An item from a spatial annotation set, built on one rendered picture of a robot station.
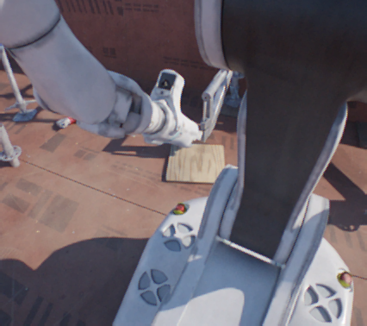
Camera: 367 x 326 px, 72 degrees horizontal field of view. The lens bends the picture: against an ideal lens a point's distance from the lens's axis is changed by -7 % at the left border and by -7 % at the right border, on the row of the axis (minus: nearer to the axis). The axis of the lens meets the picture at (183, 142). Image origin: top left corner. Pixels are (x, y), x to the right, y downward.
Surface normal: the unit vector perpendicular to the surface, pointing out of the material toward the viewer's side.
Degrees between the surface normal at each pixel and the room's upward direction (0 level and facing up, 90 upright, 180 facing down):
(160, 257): 38
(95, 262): 0
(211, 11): 96
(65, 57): 85
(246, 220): 60
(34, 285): 0
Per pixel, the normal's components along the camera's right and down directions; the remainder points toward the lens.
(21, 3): 0.74, 0.52
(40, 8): 0.92, 0.26
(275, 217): -0.47, 0.24
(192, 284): -0.22, -0.46
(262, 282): -0.08, -0.69
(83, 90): 0.84, 0.21
